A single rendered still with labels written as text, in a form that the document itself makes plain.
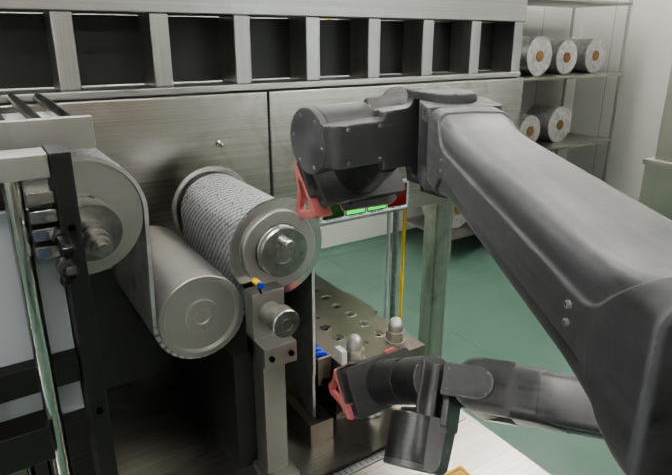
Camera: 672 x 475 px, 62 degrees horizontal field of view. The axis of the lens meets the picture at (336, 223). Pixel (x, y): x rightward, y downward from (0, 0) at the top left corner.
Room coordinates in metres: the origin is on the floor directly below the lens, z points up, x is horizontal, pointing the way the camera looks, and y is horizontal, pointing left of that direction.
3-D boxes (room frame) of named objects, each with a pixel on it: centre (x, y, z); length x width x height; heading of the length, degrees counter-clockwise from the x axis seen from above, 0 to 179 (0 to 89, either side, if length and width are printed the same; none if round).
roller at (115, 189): (0.73, 0.36, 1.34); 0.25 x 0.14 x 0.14; 33
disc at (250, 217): (0.76, 0.08, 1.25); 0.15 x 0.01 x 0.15; 123
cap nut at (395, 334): (0.88, -0.10, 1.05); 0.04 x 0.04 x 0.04
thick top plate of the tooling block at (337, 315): (0.99, 0.02, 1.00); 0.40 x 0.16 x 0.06; 33
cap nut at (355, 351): (0.82, -0.03, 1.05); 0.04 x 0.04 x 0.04
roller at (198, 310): (0.80, 0.25, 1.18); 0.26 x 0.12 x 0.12; 33
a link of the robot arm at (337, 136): (0.48, -0.04, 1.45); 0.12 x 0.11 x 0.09; 35
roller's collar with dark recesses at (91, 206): (0.60, 0.28, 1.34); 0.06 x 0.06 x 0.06; 33
